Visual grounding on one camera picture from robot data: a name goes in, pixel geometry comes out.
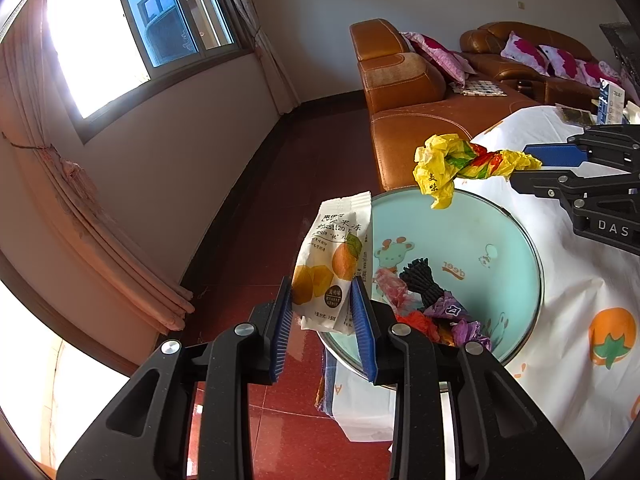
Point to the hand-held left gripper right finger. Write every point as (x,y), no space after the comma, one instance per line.
(364,335)

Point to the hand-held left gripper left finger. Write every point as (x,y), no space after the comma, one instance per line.
(281,335)

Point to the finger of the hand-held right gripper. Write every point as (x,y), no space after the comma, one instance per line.
(550,154)
(540,182)

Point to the pink transparent plastic wrapper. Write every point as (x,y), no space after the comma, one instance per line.
(395,287)

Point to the black knitted scrubber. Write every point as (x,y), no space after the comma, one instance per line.
(422,280)

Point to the white fruit jelly packet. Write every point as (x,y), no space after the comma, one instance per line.
(330,260)

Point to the purple wrapper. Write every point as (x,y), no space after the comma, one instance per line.
(455,310)

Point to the yellow wrapper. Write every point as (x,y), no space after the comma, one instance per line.
(440,170)

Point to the light green enamel basin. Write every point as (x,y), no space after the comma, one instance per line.
(450,230)

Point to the dark green seaweed packet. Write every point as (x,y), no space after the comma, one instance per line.
(575,115)

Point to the white orange-print plastic tablecloth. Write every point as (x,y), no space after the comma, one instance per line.
(575,280)

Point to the dark brown jar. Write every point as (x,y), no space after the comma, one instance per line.
(525,85)

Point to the white plastic bag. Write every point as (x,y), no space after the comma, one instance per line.
(360,410)

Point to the tall white box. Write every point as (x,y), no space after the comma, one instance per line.
(611,102)

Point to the pink floral pillow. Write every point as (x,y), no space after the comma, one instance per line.
(440,55)
(522,52)
(592,72)
(612,72)
(562,62)

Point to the checkered cloth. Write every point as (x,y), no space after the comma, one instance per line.
(477,87)

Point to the brown leather three-seat sofa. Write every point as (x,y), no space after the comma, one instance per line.
(485,42)

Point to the brown leather chaise sofa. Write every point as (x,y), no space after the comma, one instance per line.
(400,80)

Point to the peach curtain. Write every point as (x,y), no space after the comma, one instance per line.
(100,240)

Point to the beige curtain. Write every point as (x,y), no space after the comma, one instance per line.
(260,35)

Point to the sliding glass window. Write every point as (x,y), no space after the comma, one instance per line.
(100,35)

